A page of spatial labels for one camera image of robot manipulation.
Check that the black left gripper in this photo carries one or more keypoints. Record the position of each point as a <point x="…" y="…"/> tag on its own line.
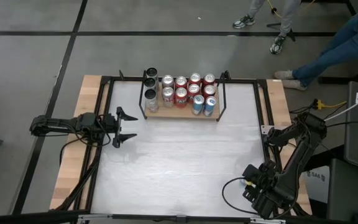
<point x="110" y="124"/>

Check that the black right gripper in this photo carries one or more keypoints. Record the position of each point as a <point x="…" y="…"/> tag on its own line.
<point x="267" y="189"/>

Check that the black can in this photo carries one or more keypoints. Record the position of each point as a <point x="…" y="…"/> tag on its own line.
<point x="150" y="82"/>
<point x="150" y="94"/>

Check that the silver Diet Coke can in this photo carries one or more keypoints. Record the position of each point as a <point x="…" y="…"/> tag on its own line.
<point x="167" y="80"/>
<point x="167" y="92"/>

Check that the white Celsius Peach Vibe can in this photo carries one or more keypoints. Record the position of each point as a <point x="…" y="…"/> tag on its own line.
<point x="151" y="72"/>

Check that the red Fanta strawberry can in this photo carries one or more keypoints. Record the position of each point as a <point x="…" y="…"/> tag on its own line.
<point x="194" y="77"/>
<point x="193" y="89"/>
<point x="181" y="93"/>
<point x="181" y="81"/>

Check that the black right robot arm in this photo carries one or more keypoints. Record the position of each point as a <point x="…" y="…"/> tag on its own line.
<point x="297" y="149"/>

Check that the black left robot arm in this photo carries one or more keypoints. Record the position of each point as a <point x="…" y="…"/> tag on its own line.
<point x="61" y="124"/>

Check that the wooden table side board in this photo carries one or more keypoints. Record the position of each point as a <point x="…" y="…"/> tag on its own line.
<point x="278" y="99"/>
<point x="70" y="168"/>

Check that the dark red soda can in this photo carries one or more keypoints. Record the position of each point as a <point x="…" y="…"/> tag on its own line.
<point x="209" y="79"/>
<point x="209" y="90"/>

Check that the grey equipment box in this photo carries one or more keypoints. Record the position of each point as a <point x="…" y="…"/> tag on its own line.
<point x="346" y="193"/>

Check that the yellow power strip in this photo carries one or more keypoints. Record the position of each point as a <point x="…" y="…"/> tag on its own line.
<point x="319" y="104"/>

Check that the black tripod stand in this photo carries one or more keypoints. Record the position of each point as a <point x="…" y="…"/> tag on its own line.
<point x="291" y="35"/>

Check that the seated person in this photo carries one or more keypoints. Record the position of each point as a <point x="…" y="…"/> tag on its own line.
<point x="337" y="53"/>

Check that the standing person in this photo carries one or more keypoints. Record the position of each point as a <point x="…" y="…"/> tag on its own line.
<point x="283" y="18"/>

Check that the wooden shelf with black frame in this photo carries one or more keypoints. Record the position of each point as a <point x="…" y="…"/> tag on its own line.
<point x="182" y="112"/>

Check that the black aluminium table frame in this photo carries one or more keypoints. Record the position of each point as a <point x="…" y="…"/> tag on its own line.
<point x="257" y="102"/>

